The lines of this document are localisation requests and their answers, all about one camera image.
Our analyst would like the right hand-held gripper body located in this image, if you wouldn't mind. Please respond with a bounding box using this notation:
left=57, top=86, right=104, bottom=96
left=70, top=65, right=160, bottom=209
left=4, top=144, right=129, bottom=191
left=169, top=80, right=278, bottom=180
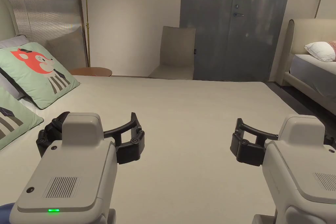
left=253, top=114, right=336, bottom=224

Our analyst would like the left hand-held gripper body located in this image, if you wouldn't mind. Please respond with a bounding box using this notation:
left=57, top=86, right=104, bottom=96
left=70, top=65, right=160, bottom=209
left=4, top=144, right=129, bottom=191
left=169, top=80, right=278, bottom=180
left=9, top=112, right=116, bottom=224

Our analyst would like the green cushion with fox print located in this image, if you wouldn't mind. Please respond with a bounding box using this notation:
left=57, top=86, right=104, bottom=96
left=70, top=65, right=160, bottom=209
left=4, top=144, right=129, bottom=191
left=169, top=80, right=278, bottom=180
left=0, top=87, right=45, bottom=152
left=0, top=42, right=81, bottom=110

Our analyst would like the pale grey pillow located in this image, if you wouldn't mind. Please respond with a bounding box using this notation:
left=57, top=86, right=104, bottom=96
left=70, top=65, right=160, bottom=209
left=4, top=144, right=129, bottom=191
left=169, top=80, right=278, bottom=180
left=0, top=73, right=35, bottom=112
left=0, top=34, right=29, bottom=49

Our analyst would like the beige upholstered bed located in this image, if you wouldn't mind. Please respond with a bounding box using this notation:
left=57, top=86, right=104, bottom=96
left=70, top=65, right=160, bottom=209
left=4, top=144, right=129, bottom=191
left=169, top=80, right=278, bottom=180
left=282, top=18, right=336, bottom=116

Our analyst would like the bed with beige sheet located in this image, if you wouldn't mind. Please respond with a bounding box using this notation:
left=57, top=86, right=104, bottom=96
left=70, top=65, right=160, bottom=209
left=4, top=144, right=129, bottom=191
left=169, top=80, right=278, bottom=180
left=0, top=74, right=336, bottom=224

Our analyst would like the round wooden side table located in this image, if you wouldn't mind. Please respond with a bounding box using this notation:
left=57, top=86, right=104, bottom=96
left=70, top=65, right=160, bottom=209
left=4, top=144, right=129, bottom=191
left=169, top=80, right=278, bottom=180
left=69, top=67, right=113, bottom=77

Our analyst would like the white pillow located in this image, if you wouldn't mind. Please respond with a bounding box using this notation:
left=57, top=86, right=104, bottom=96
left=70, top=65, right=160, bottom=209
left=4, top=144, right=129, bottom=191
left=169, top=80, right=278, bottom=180
left=304, top=41, right=336, bottom=63

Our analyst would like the beige chair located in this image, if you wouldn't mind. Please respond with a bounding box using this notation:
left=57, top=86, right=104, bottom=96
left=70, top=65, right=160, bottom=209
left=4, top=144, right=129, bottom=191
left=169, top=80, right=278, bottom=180
left=148, top=26, right=196, bottom=80

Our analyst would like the grey double door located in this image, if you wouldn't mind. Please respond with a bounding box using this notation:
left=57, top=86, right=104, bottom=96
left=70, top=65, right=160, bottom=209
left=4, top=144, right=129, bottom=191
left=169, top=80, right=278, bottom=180
left=179, top=0, right=295, bottom=82

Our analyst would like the padded beige headboard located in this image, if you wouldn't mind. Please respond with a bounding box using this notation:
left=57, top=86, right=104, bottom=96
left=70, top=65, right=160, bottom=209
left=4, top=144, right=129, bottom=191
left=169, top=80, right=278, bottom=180
left=0, top=0, right=20, bottom=39

